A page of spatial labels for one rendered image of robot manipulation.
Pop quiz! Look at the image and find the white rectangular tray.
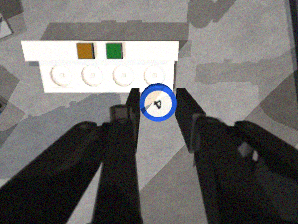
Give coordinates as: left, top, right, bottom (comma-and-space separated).
21, 41, 179, 92

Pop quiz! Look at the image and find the white button panel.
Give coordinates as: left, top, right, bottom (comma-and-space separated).
0, 10, 13, 39

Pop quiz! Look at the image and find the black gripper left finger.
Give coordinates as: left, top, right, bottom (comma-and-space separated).
0, 88, 143, 224

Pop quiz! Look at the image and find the blue screw cap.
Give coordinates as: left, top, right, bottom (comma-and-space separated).
140, 83, 177, 122

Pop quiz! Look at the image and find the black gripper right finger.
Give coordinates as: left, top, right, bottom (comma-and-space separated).
175, 88, 298, 224

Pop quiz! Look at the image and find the black table edge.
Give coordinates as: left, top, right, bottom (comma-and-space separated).
289, 0, 298, 68

